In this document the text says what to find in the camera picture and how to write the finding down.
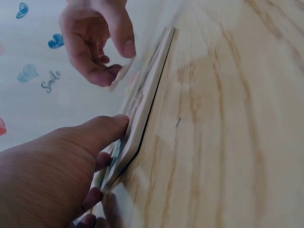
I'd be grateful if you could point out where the person's right hand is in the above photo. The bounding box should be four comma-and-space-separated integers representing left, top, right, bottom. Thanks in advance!
58, 0, 136, 87

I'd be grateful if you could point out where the person's left hand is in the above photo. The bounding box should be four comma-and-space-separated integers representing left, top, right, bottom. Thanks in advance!
0, 114, 131, 228

